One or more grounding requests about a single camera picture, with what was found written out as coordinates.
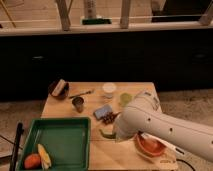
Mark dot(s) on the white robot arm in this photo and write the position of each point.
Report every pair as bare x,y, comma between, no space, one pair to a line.
141,114

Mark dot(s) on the bread slice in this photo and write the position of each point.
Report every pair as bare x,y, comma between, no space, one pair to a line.
59,87

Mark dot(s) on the green plastic cup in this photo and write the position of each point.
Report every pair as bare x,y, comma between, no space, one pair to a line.
125,98

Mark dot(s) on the bunch of brown grapes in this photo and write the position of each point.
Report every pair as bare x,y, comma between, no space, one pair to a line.
109,118

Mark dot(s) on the green plastic tray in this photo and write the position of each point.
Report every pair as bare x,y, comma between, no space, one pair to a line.
66,140

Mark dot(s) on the white cup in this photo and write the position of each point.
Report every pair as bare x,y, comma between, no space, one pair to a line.
109,89

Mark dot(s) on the green pepper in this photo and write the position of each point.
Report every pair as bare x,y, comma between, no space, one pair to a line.
107,135

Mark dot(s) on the blue sponge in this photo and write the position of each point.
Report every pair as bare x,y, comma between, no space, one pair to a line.
102,111

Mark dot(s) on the black pole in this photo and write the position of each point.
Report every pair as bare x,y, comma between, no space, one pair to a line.
16,146

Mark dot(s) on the metal cup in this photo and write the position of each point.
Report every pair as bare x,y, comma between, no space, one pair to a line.
78,103

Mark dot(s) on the orange fruit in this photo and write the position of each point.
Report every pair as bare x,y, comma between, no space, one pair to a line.
32,161

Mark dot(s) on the green brush block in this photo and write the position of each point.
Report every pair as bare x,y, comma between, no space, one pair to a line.
96,21

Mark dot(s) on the dark brown bowl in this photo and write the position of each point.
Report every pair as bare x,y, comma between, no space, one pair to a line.
64,92

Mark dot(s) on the red bowl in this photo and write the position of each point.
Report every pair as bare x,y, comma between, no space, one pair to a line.
149,146

